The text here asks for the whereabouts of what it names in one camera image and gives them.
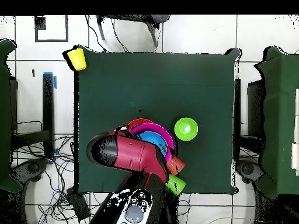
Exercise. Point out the orange bowl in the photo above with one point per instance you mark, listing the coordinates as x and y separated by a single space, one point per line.
140 121

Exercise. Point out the large pink bowl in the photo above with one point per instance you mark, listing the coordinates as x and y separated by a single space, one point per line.
158 127

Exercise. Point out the large light blue bowl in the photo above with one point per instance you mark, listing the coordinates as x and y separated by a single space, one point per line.
154 138

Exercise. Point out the orange cup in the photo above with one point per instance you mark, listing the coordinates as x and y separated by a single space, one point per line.
177 166

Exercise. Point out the green cup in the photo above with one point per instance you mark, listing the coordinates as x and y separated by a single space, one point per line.
177 185

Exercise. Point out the yellow cup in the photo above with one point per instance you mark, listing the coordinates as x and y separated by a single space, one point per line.
77 59

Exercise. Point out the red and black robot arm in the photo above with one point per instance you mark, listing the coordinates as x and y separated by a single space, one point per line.
135 154

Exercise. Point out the small green bowl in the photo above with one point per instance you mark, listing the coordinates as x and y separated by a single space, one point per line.
186 128

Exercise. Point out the dark green table cloth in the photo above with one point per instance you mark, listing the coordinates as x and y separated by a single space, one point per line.
140 81

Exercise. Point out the black mesh chair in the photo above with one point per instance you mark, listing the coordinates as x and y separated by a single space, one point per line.
149 22

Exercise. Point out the black power strip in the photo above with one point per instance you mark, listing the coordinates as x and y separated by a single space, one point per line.
78 203

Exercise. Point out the black chair base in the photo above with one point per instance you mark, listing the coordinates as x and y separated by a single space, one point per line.
30 169

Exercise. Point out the green cloth side table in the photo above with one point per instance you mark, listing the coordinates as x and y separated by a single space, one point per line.
280 116
5 116

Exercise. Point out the black metal frame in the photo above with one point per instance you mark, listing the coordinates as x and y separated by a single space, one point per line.
48 112

